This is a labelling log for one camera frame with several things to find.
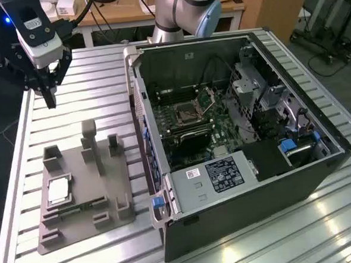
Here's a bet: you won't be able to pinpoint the black graphics card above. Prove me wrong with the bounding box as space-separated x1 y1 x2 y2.
171 128 213 156

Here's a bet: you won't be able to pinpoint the CPU socket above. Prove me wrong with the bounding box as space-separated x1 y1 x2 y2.
173 101 206 128

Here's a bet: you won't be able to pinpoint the green RAM stick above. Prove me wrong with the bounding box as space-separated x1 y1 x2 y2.
58 202 94 218

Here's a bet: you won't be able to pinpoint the silver CPU green board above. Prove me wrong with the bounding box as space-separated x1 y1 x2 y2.
46 177 75 205

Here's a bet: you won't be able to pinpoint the black plastic air shroud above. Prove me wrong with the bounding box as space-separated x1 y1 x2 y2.
241 139 295 183

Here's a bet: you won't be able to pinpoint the black open PC case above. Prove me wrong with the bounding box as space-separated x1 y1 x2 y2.
121 25 351 263

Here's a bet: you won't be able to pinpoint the silver power supply unit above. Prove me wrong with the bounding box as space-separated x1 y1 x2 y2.
167 149 262 215

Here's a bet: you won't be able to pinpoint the small white cardboard box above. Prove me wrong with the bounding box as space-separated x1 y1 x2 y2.
55 0 77 17

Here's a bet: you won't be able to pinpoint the thin wire locking lever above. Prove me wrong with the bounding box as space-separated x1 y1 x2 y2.
165 86 177 109

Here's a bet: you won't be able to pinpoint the silver finned chipset heatsink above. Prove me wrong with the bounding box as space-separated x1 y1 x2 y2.
214 145 234 158

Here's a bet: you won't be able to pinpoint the black wheeled stand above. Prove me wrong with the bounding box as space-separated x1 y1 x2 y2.
286 0 351 69

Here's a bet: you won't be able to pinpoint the blue drive carrier latch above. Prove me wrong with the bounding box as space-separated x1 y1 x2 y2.
278 139 297 157

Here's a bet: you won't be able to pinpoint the RAM slot white clips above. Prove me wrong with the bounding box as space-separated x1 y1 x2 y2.
164 124 212 139
156 95 199 105
155 89 197 98
162 120 210 134

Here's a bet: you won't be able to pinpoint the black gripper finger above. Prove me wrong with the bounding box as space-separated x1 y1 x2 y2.
0 48 51 112
46 46 76 109

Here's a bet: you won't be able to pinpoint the metal drive cage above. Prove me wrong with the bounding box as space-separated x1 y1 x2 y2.
226 43 286 134

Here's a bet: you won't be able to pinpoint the blue case release latch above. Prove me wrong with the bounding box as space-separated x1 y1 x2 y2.
151 196 165 211

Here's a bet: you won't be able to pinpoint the wooden cabinet panel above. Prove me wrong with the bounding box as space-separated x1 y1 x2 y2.
253 0 308 47

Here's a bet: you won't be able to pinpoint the green motherboard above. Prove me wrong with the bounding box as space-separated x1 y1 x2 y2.
145 79 247 173

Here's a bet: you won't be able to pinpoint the black camera cable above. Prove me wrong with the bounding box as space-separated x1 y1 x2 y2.
49 0 104 41

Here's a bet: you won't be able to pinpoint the metal socket cover frame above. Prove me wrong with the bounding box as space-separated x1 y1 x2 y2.
192 86 220 113

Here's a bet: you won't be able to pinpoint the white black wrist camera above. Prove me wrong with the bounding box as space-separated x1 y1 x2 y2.
14 4 65 71

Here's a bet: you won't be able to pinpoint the grey plastic parts rack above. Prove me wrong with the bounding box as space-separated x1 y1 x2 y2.
29 116 139 256

